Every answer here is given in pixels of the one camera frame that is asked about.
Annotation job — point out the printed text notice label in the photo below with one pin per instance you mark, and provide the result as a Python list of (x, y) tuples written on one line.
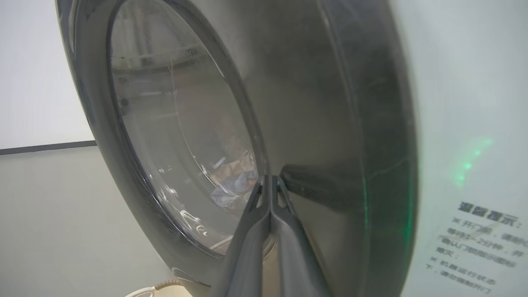
[(486, 218)]

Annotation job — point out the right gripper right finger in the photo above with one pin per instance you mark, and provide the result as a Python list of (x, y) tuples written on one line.
[(295, 260)]

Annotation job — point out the white front-load washing machine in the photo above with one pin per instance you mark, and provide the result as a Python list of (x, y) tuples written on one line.
[(453, 82)]

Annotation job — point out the black round glass washer door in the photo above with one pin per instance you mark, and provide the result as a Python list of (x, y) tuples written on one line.
[(309, 103)]

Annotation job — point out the cream perforated laundry basket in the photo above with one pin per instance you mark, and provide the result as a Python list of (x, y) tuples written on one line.
[(169, 288)]

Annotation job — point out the blue garment large orange print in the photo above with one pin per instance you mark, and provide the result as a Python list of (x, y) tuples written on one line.
[(239, 165)]

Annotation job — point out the light blue garment small patches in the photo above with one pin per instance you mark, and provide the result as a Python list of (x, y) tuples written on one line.
[(231, 189)]

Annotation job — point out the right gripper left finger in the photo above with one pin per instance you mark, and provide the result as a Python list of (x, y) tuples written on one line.
[(247, 255)]

